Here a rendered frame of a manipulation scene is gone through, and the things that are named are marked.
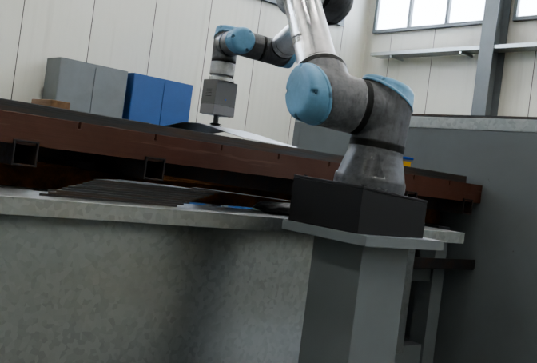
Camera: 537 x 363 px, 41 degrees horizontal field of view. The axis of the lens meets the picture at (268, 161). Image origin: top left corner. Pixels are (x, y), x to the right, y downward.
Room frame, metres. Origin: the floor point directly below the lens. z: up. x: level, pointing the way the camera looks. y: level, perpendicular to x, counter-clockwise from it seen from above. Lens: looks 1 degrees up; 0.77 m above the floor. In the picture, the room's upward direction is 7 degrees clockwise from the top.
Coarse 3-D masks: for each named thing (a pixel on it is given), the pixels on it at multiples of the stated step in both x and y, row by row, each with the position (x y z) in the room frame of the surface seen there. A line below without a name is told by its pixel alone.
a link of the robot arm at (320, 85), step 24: (288, 0) 1.65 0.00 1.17; (312, 0) 1.63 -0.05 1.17; (288, 24) 1.63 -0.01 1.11; (312, 24) 1.56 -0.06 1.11; (312, 48) 1.51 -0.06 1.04; (312, 72) 1.41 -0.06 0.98; (336, 72) 1.44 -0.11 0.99; (288, 96) 1.48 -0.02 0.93; (312, 96) 1.40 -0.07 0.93; (336, 96) 1.42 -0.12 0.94; (360, 96) 1.44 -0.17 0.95; (312, 120) 1.44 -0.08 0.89; (336, 120) 1.44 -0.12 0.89; (360, 120) 1.45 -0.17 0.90
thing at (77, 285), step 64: (0, 256) 1.35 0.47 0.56; (64, 256) 1.43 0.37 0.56; (128, 256) 1.52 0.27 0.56; (192, 256) 1.62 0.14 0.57; (256, 256) 1.74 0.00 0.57; (0, 320) 1.36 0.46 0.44; (64, 320) 1.44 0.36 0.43; (128, 320) 1.53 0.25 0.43; (192, 320) 1.64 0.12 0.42; (256, 320) 1.76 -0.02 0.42
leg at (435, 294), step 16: (432, 256) 2.35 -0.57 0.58; (432, 272) 2.34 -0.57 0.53; (416, 288) 2.39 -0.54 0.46; (432, 288) 2.35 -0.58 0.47; (416, 304) 2.38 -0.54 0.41; (432, 304) 2.36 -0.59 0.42; (416, 320) 2.37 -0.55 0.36; (432, 320) 2.36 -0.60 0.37; (416, 336) 2.37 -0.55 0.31; (432, 336) 2.37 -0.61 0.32; (432, 352) 2.38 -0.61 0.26
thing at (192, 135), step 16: (32, 112) 1.45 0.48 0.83; (48, 112) 1.47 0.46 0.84; (64, 112) 1.49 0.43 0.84; (80, 112) 1.51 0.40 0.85; (128, 128) 1.59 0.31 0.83; (144, 128) 1.61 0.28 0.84; (160, 128) 1.64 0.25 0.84; (176, 128) 1.66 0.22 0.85; (224, 144) 1.76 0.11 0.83; (240, 144) 1.79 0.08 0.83; (256, 144) 1.82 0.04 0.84; (272, 144) 1.86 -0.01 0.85; (336, 160) 2.01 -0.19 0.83; (432, 176) 2.29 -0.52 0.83; (448, 176) 2.34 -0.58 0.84; (464, 176) 2.40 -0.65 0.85
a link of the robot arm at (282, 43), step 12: (336, 0) 1.74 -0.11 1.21; (348, 0) 1.77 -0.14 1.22; (324, 12) 1.78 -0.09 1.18; (336, 12) 1.78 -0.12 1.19; (348, 12) 1.82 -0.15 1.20; (276, 36) 2.06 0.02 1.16; (288, 36) 1.99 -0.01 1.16; (264, 48) 2.09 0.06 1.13; (276, 48) 2.06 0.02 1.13; (288, 48) 2.03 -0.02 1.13; (264, 60) 2.12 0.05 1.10; (276, 60) 2.11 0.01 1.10; (288, 60) 2.13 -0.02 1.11
